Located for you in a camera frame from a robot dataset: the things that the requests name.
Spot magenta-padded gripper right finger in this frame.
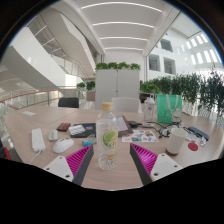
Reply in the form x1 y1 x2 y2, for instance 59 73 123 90
129 142 184 186

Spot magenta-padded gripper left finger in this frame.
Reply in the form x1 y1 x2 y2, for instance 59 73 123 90
43 144 95 187

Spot clear lime-label drink bottle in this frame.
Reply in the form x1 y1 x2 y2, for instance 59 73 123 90
95 101 120 171

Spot white computer mouse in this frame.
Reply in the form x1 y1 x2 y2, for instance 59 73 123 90
52 137 75 155

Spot white mug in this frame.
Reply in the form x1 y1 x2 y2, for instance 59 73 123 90
165 127 188 156

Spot small grey computer mouse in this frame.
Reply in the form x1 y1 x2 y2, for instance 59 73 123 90
47 128 60 142

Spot colourful sticker sheet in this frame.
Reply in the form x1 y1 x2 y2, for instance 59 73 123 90
121 129 159 144

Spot small blue packet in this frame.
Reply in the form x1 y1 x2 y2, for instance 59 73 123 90
81 137 98 148

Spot red and black case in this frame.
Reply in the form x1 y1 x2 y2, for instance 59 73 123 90
56 122 72 132

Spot white card pack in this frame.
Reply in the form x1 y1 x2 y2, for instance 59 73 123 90
68 124 87 136

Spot clear plastic wrapper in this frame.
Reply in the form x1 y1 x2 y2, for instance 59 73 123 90
187 133 208 148

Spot black notebook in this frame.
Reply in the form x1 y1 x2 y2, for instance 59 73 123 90
68 122 98 139

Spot black charger block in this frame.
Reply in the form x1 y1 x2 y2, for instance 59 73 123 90
127 120 143 129

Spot brown-framed tablet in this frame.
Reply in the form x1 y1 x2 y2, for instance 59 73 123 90
115 115 134 138

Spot green tote bag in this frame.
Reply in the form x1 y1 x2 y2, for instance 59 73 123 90
156 93 184 125

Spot clear shaker bottle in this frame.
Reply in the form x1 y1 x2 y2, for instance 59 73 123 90
143 93 157 124

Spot black chair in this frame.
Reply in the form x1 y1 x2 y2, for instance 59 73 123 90
57 96 80 109

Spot small potted plant box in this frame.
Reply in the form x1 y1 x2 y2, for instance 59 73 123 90
76 80 96 102

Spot row of green hedge plants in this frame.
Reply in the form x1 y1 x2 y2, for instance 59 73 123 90
139 69 224 118

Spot white cabinet with plants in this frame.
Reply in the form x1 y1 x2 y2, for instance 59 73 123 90
94 61 142 111

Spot ceiling light strips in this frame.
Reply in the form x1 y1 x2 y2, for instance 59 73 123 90
80 1 163 52

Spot black cable bundle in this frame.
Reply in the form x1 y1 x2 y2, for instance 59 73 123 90
146 121 188 138

